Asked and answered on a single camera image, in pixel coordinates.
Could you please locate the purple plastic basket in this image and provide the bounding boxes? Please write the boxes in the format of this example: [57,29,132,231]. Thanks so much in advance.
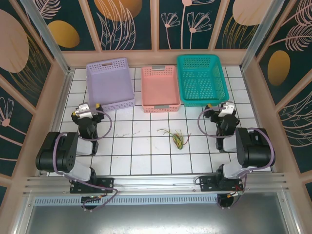
[86,57,136,112]

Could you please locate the teal plastic basket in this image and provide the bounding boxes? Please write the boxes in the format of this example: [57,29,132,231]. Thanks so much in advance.
[176,54,230,107]

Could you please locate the pink plastic basket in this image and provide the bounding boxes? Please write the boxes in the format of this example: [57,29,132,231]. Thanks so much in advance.
[141,65,181,114]

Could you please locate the black controller board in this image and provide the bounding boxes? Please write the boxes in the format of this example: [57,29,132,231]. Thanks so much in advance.
[216,194,241,209]
[81,194,108,211]

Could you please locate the grey metal panel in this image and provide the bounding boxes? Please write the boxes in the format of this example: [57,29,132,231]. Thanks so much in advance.
[14,204,302,234]

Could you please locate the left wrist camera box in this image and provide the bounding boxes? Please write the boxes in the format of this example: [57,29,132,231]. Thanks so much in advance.
[74,103,95,119]

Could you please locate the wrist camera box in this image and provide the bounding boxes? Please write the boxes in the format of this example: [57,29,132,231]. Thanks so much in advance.
[218,102,235,118]
[74,103,95,119]

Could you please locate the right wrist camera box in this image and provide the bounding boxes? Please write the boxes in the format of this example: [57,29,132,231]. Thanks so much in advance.
[218,102,235,118]

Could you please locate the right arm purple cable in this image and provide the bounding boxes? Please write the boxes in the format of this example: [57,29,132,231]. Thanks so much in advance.
[197,106,276,210]

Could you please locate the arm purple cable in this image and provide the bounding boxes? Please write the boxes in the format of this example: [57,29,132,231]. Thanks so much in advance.
[53,110,119,212]
[197,106,276,210]

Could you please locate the aluminium side rail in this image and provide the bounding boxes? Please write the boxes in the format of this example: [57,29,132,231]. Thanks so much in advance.
[36,69,75,176]

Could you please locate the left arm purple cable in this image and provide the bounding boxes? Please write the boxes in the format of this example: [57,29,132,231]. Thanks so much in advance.
[53,110,119,212]

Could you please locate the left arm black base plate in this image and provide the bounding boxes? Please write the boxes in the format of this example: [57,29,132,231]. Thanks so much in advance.
[70,177,115,195]

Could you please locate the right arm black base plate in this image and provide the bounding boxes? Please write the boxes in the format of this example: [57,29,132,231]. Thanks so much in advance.
[199,175,244,194]

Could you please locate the aluminium frame post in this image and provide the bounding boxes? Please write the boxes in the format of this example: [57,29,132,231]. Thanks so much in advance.
[20,0,75,75]
[240,0,297,71]

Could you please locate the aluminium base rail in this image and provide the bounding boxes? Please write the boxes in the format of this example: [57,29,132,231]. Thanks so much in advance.
[23,173,291,195]

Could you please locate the grey slotted cable duct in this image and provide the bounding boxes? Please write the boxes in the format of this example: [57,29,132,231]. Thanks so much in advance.
[34,196,281,206]

